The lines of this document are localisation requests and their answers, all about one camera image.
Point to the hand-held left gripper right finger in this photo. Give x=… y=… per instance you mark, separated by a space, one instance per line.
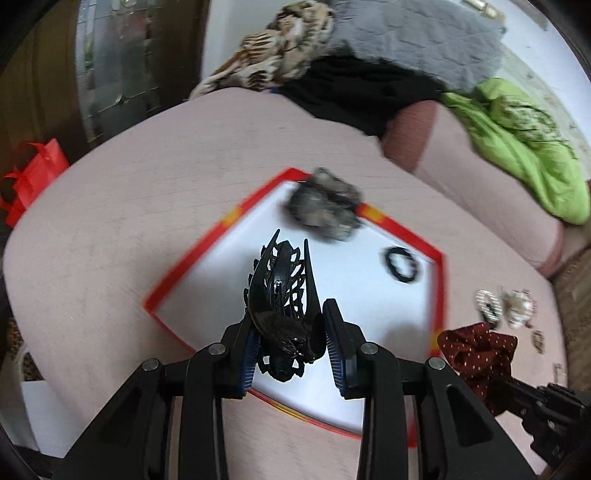
x=336 y=350

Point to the grey quilted cushion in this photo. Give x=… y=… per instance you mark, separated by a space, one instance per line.
x=415 y=37

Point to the leopard print blanket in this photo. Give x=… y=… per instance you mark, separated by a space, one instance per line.
x=277 y=50

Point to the green blanket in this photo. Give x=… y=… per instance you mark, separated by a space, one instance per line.
x=508 y=152

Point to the white box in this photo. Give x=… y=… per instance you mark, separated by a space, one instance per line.
x=44 y=415

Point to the grey furry scrunchie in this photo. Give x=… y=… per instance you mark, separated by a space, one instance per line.
x=323 y=207

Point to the wooden door with glass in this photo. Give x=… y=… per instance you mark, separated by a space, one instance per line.
x=46 y=92

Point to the black cloth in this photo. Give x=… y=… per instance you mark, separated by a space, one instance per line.
x=360 y=92

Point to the black hair claw clip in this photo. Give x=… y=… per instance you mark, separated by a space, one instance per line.
x=281 y=295

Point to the pink bolster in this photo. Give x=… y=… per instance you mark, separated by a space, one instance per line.
x=461 y=161

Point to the red tray with white inside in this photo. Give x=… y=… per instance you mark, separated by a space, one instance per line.
x=360 y=286

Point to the small hair clip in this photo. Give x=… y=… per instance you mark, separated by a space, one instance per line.
x=538 y=342

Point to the black scrunchie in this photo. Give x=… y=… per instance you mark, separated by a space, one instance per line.
x=388 y=268

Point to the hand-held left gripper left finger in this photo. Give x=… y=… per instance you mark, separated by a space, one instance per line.
x=248 y=367

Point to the dark red dotted scrunchie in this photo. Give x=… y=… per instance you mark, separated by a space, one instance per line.
x=475 y=350

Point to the white dotted scrunchie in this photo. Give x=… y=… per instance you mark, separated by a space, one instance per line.
x=518 y=307

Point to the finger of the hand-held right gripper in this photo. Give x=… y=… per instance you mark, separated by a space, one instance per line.
x=517 y=392

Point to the red bag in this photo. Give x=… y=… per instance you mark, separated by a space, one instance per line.
x=41 y=166

